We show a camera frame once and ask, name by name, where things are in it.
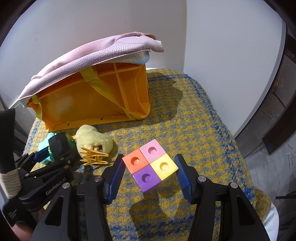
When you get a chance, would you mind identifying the yellow chick plush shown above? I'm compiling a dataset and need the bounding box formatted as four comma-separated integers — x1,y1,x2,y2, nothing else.
73,125,114,160

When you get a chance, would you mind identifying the black pole with beige tape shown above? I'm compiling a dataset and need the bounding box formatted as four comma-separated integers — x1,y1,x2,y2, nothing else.
0,108,22,200

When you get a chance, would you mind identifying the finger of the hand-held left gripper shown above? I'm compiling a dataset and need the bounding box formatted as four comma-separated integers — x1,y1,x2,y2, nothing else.
15,146,53,175
20,149,80,209

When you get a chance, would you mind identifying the orange plastic basket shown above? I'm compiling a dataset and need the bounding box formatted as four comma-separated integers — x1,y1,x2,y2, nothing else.
25,62,151,132

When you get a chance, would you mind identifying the yellow blue plaid blanket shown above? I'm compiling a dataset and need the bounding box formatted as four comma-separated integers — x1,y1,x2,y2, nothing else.
22,67,271,241

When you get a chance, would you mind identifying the person's left hand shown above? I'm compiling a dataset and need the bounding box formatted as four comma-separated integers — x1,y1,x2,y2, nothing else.
10,207,50,241

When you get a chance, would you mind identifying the green shiny ball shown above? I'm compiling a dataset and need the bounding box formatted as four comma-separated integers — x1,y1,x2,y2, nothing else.
47,132,77,163

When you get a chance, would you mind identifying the orange basket with pink liner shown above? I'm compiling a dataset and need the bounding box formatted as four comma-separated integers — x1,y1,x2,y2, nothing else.
18,31,164,121

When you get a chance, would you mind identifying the four-colour cube block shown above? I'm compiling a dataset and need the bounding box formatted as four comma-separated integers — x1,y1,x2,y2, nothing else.
122,139,179,193

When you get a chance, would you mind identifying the teal star plush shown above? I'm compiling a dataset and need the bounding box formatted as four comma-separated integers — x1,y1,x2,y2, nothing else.
38,132,57,165

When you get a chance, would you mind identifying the yellow hair claw clip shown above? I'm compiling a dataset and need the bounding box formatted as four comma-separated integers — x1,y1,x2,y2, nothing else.
80,145,110,166

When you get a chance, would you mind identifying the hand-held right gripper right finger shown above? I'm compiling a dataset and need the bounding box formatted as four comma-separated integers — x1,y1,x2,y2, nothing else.
174,154,269,241

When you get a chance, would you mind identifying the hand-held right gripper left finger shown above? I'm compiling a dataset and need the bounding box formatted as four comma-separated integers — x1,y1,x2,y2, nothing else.
30,154,126,241

